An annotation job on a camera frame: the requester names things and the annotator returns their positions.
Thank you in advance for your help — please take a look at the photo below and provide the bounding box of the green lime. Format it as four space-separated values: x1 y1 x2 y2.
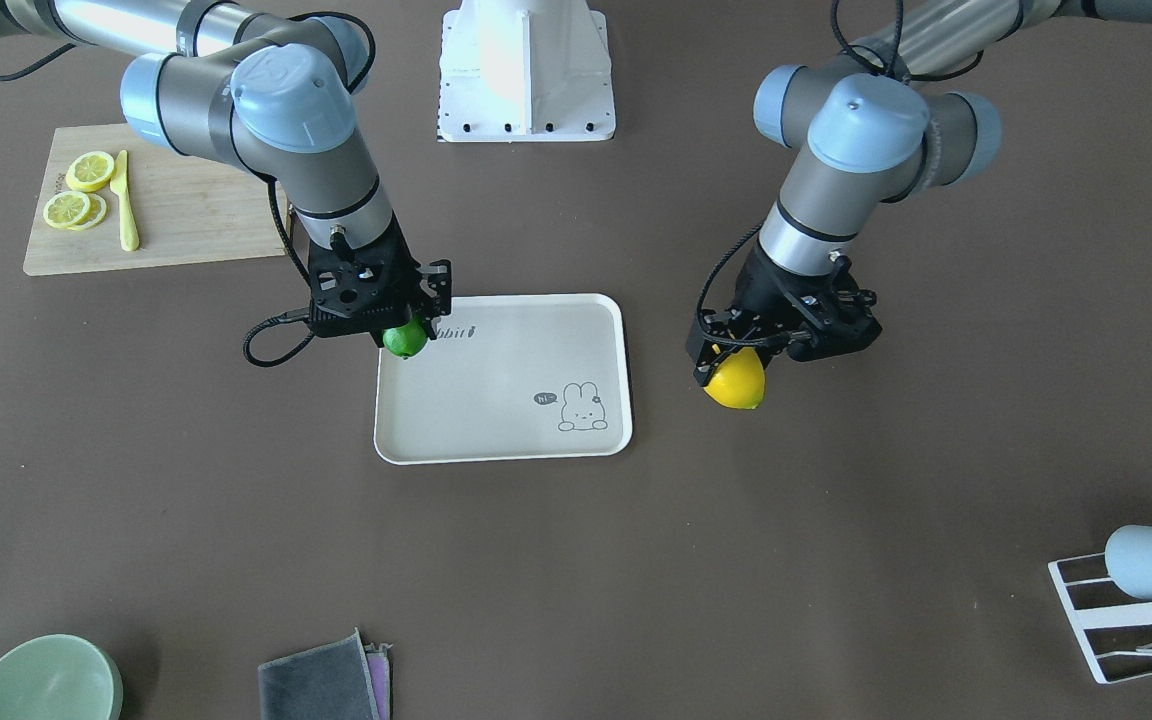
381 314 429 359

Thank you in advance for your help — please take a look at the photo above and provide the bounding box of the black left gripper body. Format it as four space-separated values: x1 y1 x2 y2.
685 247 882 365

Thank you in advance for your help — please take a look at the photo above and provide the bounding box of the white cup rack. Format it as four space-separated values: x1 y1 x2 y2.
1047 553 1152 685

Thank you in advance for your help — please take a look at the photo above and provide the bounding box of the grey folded cloth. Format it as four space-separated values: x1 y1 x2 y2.
259 632 393 719

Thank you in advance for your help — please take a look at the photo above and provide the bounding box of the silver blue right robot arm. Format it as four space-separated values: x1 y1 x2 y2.
0 1 450 342

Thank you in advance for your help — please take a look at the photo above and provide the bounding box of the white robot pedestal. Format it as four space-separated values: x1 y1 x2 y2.
435 1 617 143

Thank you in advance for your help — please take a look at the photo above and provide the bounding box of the mint green bowl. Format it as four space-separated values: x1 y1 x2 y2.
0 634 124 719

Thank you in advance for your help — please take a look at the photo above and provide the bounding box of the yellow lemon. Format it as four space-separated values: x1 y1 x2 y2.
703 347 765 410

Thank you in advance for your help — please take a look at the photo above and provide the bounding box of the yellow plastic knife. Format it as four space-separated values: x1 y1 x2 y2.
109 149 141 252

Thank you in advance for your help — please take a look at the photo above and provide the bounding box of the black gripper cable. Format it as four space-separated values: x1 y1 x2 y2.
242 180 338 367

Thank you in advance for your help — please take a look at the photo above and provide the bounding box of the cream rabbit tray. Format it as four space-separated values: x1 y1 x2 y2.
372 293 634 465

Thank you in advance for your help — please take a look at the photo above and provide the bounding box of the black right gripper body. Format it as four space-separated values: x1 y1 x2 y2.
306 232 452 341

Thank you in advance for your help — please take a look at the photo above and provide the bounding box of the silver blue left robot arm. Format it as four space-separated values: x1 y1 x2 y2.
685 1 1152 393

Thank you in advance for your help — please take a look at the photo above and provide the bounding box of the bamboo cutting board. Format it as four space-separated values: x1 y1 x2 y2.
23 124 285 275

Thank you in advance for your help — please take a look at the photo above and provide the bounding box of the lemon slice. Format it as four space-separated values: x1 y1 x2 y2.
41 190 90 229
67 194 108 232
65 151 116 194

